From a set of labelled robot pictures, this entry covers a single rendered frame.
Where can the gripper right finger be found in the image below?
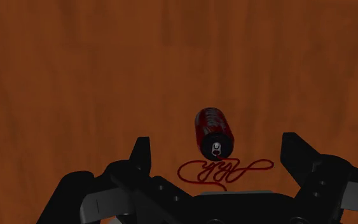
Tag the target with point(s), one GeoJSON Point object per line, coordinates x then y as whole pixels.
{"type": "Point", "coordinates": [318, 176]}

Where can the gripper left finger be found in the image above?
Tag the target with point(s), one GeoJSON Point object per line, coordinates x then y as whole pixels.
{"type": "Point", "coordinates": [135, 183]}

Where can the red drink can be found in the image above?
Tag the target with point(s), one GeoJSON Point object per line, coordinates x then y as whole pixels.
{"type": "Point", "coordinates": [213, 133]}

